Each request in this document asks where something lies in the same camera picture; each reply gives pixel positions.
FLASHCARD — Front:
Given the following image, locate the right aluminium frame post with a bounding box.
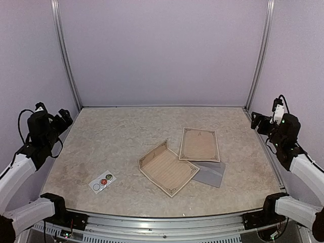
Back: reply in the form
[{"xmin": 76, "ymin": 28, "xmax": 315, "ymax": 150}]
[{"xmin": 245, "ymin": 0, "xmax": 275, "ymax": 112}]

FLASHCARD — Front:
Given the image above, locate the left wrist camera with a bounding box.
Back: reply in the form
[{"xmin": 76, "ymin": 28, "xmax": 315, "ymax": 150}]
[{"xmin": 35, "ymin": 102, "xmax": 48, "ymax": 113}]

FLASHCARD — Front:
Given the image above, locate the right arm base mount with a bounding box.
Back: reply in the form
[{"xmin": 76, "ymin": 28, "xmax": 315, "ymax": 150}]
[{"xmin": 242, "ymin": 210, "xmax": 286, "ymax": 230}]

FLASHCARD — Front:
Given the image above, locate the aluminium frame post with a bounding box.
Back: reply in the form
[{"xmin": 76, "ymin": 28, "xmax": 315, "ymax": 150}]
[
  {"xmin": 245, "ymin": 0, "xmax": 275, "ymax": 112},
  {"xmin": 51, "ymin": 0, "xmax": 83, "ymax": 112}
]

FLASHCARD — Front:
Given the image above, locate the front aluminium rail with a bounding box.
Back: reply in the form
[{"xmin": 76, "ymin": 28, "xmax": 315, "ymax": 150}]
[{"xmin": 25, "ymin": 210, "xmax": 304, "ymax": 243}]

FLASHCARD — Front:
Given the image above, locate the left aluminium frame post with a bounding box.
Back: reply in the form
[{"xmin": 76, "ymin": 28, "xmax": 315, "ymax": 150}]
[{"xmin": 51, "ymin": 0, "xmax": 83, "ymax": 112}]

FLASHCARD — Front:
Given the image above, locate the beige letter paper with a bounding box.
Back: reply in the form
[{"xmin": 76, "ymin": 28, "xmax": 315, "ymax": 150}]
[
  {"xmin": 179, "ymin": 127, "xmax": 220, "ymax": 163},
  {"xmin": 137, "ymin": 139, "xmax": 200, "ymax": 198}
]

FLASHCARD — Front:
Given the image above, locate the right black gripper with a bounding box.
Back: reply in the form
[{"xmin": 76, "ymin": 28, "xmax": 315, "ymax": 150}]
[{"xmin": 252, "ymin": 111, "xmax": 284, "ymax": 149}]

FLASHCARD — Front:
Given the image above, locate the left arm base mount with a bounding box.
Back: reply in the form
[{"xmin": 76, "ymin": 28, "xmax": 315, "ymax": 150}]
[{"xmin": 45, "ymin": 211, "xmax": 89, "ymax": 231}]

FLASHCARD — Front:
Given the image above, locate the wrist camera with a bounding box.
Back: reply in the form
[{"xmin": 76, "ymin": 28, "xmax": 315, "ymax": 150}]
[
  {"xmin": 270, "ymin": 98, "xmax": 285, "ymax": 125},
  {"xmin": 35, "ymin": 102, "xmax": 48, "ymax": 113}
]

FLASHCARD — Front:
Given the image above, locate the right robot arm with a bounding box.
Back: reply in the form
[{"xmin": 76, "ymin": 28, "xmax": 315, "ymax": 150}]
[{"xmin": 251, "ymin": 112, "xmax": 323, "ymax": 242}]

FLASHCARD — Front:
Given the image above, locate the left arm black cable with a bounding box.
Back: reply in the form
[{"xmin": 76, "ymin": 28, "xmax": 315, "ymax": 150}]
[{"xmin": 17, "ymin": 108, "xmax": 64, "ymax": 159}]

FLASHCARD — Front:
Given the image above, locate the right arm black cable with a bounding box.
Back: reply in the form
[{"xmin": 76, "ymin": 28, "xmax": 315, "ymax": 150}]
[{"xmin": 264, "ymin": 94, "xmax": 308, "ymax": 157}]

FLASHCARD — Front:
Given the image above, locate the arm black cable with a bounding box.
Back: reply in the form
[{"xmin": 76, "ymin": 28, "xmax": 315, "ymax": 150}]
[
  {"xmin": 17, "ymin": 108, "xmax": 64, "ymax": 159},
  {"xmin": 264, "ymin": 94, "xmax": 308, "ymax": 157}
]

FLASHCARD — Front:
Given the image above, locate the sticker sheet with seals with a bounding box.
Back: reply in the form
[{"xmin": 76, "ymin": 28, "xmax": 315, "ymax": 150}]
[{"xmin": 88, "ymin": 170, "xmax": 116, "ymax": 194}]

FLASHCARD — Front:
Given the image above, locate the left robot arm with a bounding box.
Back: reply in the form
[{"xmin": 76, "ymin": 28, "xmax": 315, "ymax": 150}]
[{"xmin": 1, "ymin": 103, "xmax": 73, "ymax": 242}]

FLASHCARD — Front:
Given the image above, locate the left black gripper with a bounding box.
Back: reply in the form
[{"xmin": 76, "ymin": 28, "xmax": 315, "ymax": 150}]
[{"xmin": 43, "ymin": 108, "xmax": 72, "ymax": 150}]

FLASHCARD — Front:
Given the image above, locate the grey envelope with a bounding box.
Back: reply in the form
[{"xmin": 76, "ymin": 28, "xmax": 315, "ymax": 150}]
[{"xmin": 192, "ymin": 161, "xmax": 226, "ymax": 188}]

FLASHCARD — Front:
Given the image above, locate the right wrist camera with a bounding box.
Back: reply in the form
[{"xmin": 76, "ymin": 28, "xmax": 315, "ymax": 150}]
[{"xmin": 270, "ymin": 98, "xmax": 285, "ymax": 125}]

